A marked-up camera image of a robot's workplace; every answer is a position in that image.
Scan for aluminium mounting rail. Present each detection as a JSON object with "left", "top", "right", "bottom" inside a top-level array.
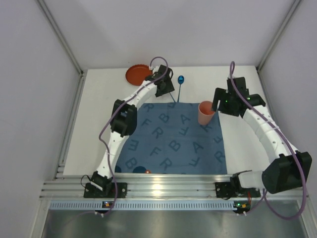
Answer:
[{"left": 39, "top": 174, "right": 309, "bottom": 199}]

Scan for right corner frame post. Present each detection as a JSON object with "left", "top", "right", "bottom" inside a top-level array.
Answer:
[{"left": 256, "top": 0, "right": 303, "bottom": 73}]

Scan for perforated cable duct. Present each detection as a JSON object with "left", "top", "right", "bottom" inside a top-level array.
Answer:
[{"left": 49, "top": 200, "right": 251, "bottom": 211}]

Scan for blue metallic spoon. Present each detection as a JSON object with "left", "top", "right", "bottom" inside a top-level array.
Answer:
[{"left": 177, "top": 75, "right": 185, "bottom": 102}]

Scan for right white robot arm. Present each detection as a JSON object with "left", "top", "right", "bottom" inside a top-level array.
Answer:
[{"left": 212, "top": 77, "right": 312, "bottom": 194}]

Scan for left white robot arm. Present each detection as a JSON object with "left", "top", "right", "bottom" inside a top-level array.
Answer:
[{"left": 90, "top": 65, "right": 174, "bottom": 194}]

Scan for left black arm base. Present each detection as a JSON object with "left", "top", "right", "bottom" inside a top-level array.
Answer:
[{"left": 83, "top": 182, "right": 128, "bottom": 199}]

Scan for corner frame post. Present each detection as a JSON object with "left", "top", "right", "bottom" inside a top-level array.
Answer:
[
  {"left": 256, "top": 0, "right": 303, "bottom": 73},
  {"left": 35, "top": 0, "right": 84, "bottom": 76}
]

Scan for left corner frame post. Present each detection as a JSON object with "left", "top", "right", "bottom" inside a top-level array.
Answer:
[{"left": 35, "top": 0, "right": 84, "bottom": 76}]

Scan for blue lettered placemat cloth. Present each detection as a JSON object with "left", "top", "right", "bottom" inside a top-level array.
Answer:
[{"left": 115, "top": 103, "right": 227, "bottom": 175}]

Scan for orange-red plate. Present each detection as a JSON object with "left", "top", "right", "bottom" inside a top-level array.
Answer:
[{"left": 125, "top": 64, "right": 152, "bottom": 86}]

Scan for pink plastic cup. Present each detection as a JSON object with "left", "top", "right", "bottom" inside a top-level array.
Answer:
[{"left": 198, "top": 101, "right": 215, "bottom": 125}]

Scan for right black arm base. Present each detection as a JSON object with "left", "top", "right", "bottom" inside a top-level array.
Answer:
[{"left": 214, "top": 182, "right": 261, "bottom": 200}]

